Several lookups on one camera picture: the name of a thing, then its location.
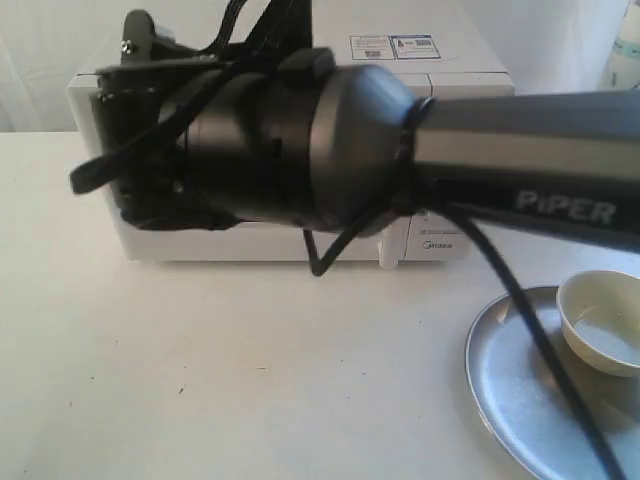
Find black cable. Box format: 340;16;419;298
68;49;629;480

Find white patterned bottle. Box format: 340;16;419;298
599;0;640;90

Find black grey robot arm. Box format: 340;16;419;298
71;49;639;251

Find round metal tray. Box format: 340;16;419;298
465;286;639;479

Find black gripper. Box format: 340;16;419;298
89;59;240;232

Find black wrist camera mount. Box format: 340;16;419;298
119;0;314;69

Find white microwave oven body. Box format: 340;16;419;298
74;13;515;267

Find cream ceramic bowl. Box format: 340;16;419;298
556;270;639;378

